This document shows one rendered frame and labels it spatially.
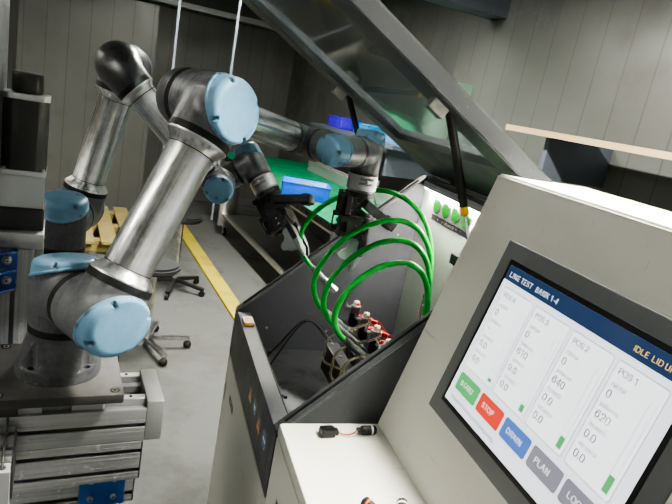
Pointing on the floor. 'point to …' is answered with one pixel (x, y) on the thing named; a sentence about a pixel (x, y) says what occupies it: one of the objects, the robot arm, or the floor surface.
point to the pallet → (105, 230)
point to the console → (605, 240)
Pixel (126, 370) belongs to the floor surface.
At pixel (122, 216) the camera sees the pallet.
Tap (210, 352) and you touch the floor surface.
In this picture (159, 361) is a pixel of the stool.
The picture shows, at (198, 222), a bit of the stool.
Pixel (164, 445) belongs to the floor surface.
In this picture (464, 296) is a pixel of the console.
